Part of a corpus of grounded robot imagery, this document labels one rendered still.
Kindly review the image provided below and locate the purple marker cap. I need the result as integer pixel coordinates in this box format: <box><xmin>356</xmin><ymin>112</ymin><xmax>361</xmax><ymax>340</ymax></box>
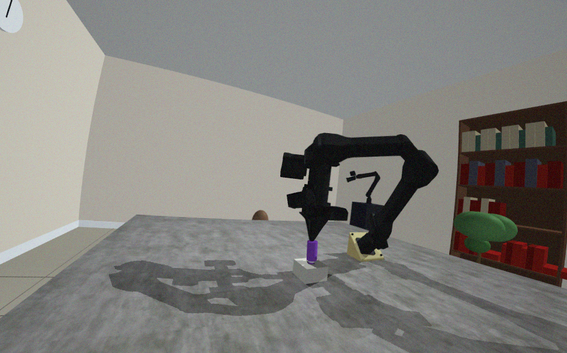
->
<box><xmin>307</xmin><ymin>240</ymin><xmax>318</xmax><ymax>262</ymax></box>

